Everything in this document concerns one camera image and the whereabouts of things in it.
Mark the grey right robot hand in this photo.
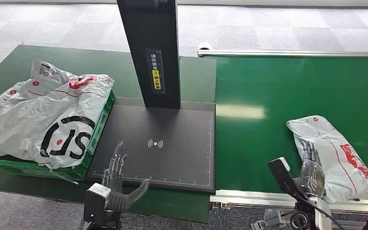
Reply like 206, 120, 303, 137
294, 139, 326, 199

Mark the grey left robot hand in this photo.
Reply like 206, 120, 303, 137
101, 141, 152, 214

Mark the grey white red-print package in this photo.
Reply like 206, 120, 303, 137
286, 115, 368, 205

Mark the green conveyor belt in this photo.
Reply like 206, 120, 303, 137
215, 55, 368, 198

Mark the green plastic delivery crate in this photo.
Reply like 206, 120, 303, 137
0, 90, 117, 182

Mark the black inbound scanner machine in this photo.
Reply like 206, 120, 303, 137
86, 0, 217, 195

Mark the white bag large black logo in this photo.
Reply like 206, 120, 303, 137
0, 74, 115, 170

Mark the yellow black column label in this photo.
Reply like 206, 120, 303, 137
145, 48, 166, 95

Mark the dark green table mat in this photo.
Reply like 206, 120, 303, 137
0, 44, 218, 223

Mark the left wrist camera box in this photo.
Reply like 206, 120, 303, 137
83, 183, 112, 223

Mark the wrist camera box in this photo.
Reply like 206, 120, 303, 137
83, 183, 112, 223
267, 157, 309, 201

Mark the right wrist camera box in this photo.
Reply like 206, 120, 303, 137
267, 157, 309, 201

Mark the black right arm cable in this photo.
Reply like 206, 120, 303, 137
314, 205, 344, 230

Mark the silver conveyor side rail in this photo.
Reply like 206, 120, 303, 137
209, 189, 368, 217
197, 42, 368, 59

